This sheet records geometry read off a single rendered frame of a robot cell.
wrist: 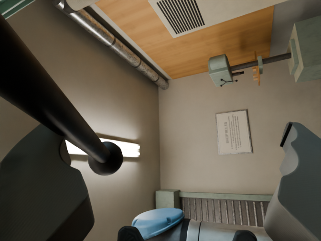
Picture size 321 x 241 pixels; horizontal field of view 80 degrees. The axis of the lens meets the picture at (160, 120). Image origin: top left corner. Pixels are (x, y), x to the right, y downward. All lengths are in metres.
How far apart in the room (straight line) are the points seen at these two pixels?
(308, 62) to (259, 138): 1.19
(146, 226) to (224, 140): 2.69
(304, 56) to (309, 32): 0.24
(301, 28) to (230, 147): 1.63
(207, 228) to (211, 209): 2.69
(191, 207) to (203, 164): 0.66
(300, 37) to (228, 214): 2.28
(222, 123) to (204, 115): 0.31
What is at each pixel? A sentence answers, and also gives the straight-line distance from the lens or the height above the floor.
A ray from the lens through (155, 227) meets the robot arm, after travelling 0.43.
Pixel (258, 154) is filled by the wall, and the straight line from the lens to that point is 3.02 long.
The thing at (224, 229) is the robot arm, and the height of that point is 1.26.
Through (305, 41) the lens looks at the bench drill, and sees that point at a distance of 2.41.
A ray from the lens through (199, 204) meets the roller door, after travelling 3.16.
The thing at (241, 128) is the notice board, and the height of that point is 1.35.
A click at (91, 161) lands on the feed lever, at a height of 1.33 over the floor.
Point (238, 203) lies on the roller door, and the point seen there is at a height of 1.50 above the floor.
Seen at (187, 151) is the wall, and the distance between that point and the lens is 3.19.
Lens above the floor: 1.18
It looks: 26 degrees up
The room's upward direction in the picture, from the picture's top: 98 degrees counter-clockwise
